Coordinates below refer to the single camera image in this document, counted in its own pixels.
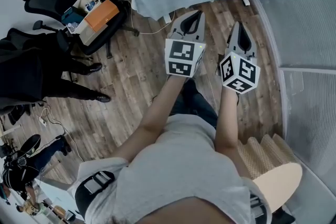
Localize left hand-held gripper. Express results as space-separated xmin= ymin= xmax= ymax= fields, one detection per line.
xmin=164 ymin=9 xmax=206 ymax=79

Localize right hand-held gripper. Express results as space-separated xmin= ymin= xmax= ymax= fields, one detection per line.
xmin=219 ymin=20 xmax=261 ymax=95

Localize person's left forearm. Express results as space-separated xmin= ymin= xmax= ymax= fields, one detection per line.
xmin=110 ymin=74 xmax=194 ymax=165

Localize person's right forearm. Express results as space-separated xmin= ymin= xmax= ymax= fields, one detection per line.
xmin=214 ymin=87 xmax=253 ymax=179

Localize white window blinds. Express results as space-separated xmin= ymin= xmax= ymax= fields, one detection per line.
xmin=250 ymin=0 xmax=336 ymax=224

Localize person's dark jeans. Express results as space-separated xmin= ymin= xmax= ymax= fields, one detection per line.
xmin=169 ymin=78 xmax=219 ymax=129

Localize orange box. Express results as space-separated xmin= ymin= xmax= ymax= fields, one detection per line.
xmin=84 ymin=0 xmax=120 ymax=33

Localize blue patterned white mug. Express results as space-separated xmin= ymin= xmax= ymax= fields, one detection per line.
xmin=84 ymin=0 xmax=97 ymax=12

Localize dark rectangular case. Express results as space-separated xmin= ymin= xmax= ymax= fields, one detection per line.
xmin=61 ymin=6 xmax=85 ymax=26

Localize person's grey t-shirt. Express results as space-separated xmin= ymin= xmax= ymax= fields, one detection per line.
xmin=70 ymin=113 xmax=274 ymax=224

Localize beige woven chair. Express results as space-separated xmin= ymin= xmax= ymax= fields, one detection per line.
xmin=236 ymin=133 xmax=303 ymax=215

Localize person's face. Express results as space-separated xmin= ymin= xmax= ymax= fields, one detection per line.
xmin=133 ymin=196 xmax=237 ymax=224

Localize black right shoulder strap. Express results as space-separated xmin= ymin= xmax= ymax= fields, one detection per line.
xmin=249 ymin=193 xmax=268 ymax=224

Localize black shoulder strap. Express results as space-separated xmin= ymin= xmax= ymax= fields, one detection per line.
xmin=249 ymin=193 xmax=268 ymax=224
xmin=74 ymin=170 xmax=116 ymax=220

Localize black left shoulder strap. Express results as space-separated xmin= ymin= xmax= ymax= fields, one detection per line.
xmin=74 ymin=170 xmax=116 ymax=220

